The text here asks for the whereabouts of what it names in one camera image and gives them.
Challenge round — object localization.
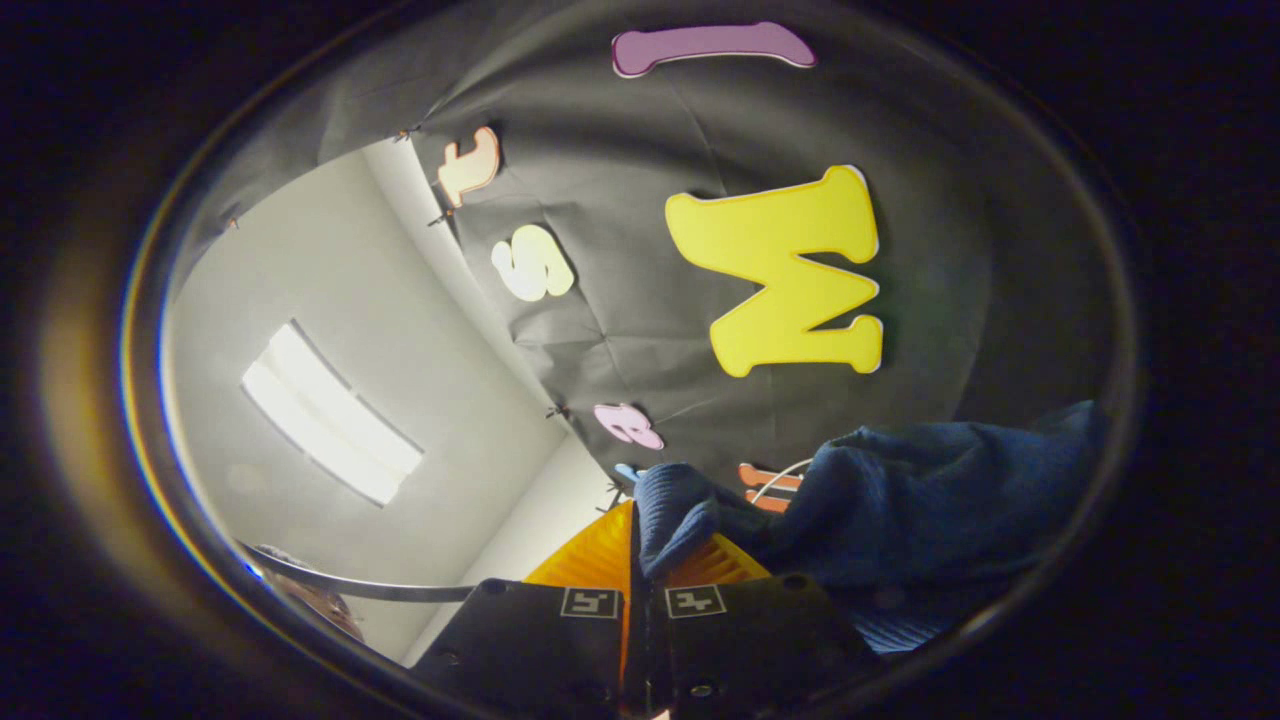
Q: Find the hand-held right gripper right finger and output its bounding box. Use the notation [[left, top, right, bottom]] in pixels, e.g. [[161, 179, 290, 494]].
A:
[[643, 533, 883, 718]]

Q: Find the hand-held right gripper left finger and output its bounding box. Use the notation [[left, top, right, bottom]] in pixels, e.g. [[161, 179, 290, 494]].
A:
[[408, 498, 643, 719]]

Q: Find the white clothes hanger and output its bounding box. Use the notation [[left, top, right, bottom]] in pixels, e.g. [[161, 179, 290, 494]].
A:
[[750, 458, 813, 503]]

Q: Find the blue shirt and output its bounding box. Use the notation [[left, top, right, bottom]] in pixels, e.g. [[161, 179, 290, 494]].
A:
[[633, 400, 1111, 656]]

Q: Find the ceiling light panel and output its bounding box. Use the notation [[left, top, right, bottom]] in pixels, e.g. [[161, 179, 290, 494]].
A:
[[240, 320, 426, 508]]

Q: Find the black backdrop cloth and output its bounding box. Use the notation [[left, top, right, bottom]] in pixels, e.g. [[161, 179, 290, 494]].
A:
[[190, 0, 1136, 501]]

